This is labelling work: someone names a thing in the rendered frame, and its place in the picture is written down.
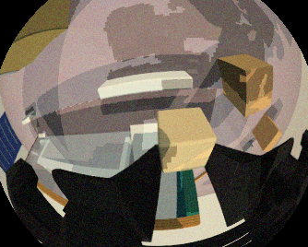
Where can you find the tan thin stick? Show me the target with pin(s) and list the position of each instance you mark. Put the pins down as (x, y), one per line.
(201, 175)

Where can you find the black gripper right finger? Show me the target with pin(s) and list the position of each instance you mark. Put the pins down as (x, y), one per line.
(239, 177)

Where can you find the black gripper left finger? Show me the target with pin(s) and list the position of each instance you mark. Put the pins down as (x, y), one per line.
(133, 193)

